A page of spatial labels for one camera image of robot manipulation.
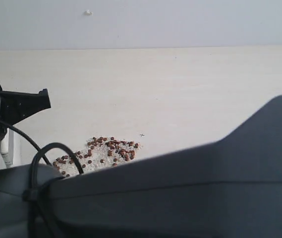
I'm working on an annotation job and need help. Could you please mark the white lump on wall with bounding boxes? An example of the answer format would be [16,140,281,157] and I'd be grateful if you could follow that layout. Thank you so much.
[84,10,93,16]

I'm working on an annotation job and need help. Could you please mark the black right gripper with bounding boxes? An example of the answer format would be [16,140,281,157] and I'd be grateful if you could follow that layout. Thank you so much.
[0,85,51,134]

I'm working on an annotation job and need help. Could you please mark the white wooden brush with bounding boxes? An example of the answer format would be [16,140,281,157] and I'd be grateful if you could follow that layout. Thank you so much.
[0,129,14,168]

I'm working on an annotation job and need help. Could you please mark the scattered white rice grains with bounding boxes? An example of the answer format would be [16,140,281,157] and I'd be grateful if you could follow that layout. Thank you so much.
[54,136,144,177]

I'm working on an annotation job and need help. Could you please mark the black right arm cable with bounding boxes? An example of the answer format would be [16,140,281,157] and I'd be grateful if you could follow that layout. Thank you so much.
[0,114,85,238]

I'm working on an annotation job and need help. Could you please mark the scattered brown pellets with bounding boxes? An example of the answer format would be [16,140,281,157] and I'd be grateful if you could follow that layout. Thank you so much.
[51,136,141,177]

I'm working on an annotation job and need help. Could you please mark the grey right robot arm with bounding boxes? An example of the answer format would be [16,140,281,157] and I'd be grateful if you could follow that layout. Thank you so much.
[0,86,282,238]

